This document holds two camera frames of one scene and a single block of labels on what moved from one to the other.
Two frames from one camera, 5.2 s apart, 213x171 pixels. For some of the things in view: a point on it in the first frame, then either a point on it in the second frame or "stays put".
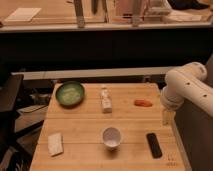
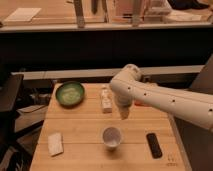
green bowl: x=69 y=94 stays put
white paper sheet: x=24 y=14 stays put
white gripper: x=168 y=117 -> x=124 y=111
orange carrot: x=143 y=103 stays put
